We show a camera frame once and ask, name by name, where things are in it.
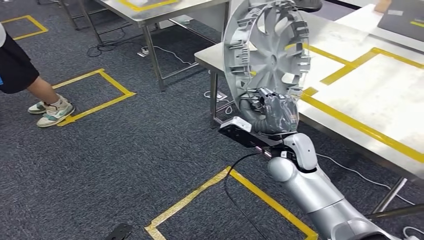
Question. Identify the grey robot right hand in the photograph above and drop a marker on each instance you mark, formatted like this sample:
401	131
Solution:
281	114

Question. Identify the silver plastic wheel hubcap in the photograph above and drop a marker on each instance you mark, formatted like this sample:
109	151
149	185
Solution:
271	63

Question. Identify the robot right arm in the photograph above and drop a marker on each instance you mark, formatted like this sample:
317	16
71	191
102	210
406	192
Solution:
308	188

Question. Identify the steel workbench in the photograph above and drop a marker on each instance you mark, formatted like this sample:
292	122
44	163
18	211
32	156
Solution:
381	92

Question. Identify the black seat chrome stool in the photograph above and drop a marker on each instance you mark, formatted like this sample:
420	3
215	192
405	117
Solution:
308	5

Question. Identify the white desk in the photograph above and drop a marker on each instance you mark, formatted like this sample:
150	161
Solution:
357	20

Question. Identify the steel table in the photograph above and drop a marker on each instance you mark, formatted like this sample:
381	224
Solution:
198	8

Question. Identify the brown cardboard piece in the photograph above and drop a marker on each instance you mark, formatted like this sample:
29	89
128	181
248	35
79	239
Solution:
382	6

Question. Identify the person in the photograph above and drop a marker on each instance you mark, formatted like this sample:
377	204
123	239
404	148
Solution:
13	66

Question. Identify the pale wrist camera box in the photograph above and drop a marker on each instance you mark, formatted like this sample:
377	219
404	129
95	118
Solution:
236	124

